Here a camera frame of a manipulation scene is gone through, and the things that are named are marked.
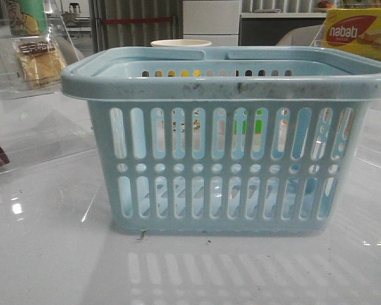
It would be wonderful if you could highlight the packaged bread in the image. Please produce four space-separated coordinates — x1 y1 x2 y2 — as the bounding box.
13 37 66 89

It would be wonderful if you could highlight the white paper cup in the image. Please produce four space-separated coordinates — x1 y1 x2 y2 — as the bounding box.
150 39 212 48

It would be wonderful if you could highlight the green yellow cartoon package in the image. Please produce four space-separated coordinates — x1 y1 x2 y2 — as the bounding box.
4 0 48 37

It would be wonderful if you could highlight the yellow nabati wafer box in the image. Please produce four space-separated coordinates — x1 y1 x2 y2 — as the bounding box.
321 8 381 61

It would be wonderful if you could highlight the clear acrylic shelf left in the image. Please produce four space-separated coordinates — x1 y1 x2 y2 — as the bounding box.
0 1 84 99

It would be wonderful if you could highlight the clear acrylic stand right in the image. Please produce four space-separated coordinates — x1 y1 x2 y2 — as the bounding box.
312 25 381 50

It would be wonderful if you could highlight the white drawer cabinet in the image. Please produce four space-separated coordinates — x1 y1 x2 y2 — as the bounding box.
182 1 242 46

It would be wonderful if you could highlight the light blue plastic basket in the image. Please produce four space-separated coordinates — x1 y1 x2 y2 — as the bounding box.
60 46 381 234

